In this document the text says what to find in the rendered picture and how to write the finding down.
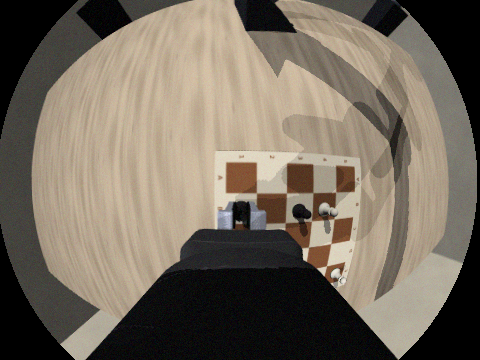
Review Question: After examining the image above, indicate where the white pawn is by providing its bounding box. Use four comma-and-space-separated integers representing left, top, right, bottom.
318, 203, 338, 217
330, 268, 346, 284

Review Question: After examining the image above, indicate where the brown and cream chessboard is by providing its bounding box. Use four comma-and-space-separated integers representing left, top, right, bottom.
214, 151, 361, 288

